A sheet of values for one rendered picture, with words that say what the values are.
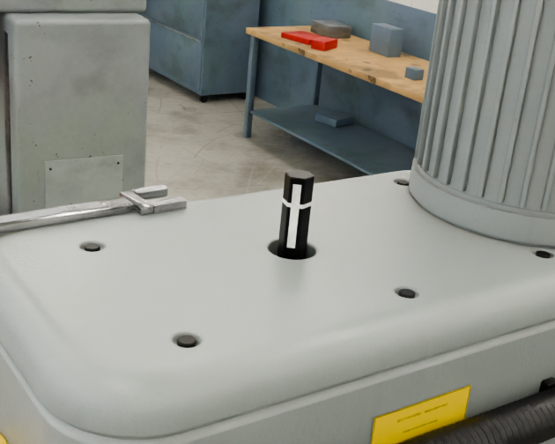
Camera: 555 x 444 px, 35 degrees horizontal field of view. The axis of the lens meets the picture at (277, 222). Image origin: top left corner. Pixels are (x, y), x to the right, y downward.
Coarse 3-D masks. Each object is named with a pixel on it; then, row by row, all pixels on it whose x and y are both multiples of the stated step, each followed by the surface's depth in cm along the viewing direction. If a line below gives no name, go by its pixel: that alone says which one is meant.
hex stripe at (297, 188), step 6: (294, 186) 64; (300, 186) 64; (294, 192) 64; (294, 198) 65; (294, 204) 65; (294, 210) 65; (294, 216) 65; (294, 222) 65; (294, 228) 65; (288, 234) 66; (294, 234) 66; (288, 240) 66; (294, 240) 66; (288, 246) 66; (294, 246) 66
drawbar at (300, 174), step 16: (288, 176) 64; (304, 176) 64; (288, 192) 65; (304, 192) 64; (288, 208) 65; (304, 208) 65; (288, 224) 65; (304, 224) 66; (304, 240) 66; (288, 256) 66; (304, 256) 67
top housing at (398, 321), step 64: (256, 192) 78; (320, 192) 79; (384, 192) 80; (0, 256) 62; (64, 256) 62; (128, 256) 63; (192, 256) 64; (256, 256) 65; (320, 256) 66; (384, 256) 67; (448, 256) 68; (512, 256) 69; (0, 320) 57; (64, 320) 54; (128, 320) 55; (192, 320) 56; (256, 320) 56; (320, 320) 57; (384, 320) 58; (448, 320) 61; (512, 320) 64; (0, 384) 58; (64, 384) 50; (128, 384) 49; (192, 384) 50; (256, 384) 52; (320, 384) 55; (384, 384) 58; (448, 384) 62; (512, 384) 67
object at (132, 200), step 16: (128, 192) 73; (144, 192) 73; (160, 192) 74; (48, 208) 68; (64, 208) 68; (80, 208) 68; (96, 208) 69; (112, 208) 70; (128, 208) 70; (144, 208) 70; (160, 208) 71; (176, 208) 72; (0, 224) 65; (16, 224) 65; (32, 224) 66; (48, 224) 67
